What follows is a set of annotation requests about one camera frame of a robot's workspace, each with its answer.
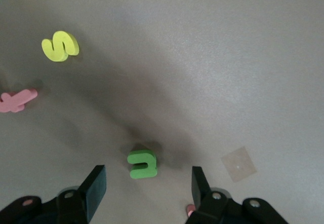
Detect green foam letter u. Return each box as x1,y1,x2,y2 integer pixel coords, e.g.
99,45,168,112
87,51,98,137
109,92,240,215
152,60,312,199
127,149,158,180

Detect clear square tape patch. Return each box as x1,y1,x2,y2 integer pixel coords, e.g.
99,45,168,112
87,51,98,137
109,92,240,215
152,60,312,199
220,145,258,183

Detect yellow foam letter s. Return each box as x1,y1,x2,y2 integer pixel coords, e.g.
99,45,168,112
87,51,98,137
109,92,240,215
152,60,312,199
41,30,80,63

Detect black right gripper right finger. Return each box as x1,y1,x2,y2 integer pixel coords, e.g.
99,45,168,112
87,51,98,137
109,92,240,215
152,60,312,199
185,166,230,224

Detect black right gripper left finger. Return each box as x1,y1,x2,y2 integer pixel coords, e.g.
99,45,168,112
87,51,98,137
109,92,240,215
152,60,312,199
57,164,107,224

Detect red foam letter f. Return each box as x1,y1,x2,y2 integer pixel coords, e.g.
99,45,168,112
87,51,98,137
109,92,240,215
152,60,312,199
0,88,39,114

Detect red foam letter w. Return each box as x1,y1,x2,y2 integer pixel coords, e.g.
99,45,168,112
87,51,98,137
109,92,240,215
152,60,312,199
185,204,197,217

